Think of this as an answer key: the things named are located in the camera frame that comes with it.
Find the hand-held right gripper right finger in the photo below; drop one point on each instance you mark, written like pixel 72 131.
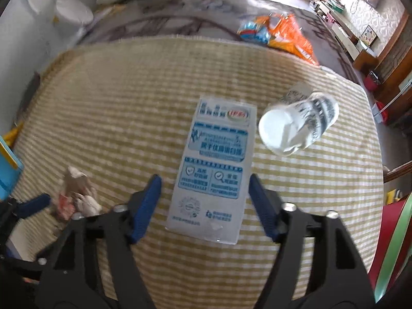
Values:
pixel 262 209

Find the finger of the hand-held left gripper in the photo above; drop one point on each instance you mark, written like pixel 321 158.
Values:
pixel 33 204
pixel 25 264

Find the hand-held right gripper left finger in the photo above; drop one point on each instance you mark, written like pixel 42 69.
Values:
pixel 144 209

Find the pink paper wrapper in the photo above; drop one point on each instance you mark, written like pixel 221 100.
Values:
pixel 80 193

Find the blue white milk carton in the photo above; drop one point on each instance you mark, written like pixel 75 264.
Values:
pixel 212 167

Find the red bin with green rim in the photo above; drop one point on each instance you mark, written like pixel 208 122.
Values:
pixel 397 231

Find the blue box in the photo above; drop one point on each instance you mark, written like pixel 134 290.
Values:
pixel 8 177

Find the striped woven table mat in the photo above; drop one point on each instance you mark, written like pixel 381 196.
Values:
pixel 128 119

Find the carved wooden chair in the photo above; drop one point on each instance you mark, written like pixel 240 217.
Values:
pixel 399 170

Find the small red waste bin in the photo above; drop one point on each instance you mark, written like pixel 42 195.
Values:
pixel 371 82

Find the orange snack packet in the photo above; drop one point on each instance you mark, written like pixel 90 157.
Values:
pixel 289 35

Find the white television cabinet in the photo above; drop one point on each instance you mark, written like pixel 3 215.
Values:
pixel 344 35

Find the translucent plastic container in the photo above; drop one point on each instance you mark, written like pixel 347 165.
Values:
pixel 72 14

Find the grey printed tablecloth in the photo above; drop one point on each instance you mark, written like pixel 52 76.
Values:
pixel 193 16

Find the small framed picture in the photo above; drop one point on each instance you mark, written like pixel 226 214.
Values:
pixel 370 35

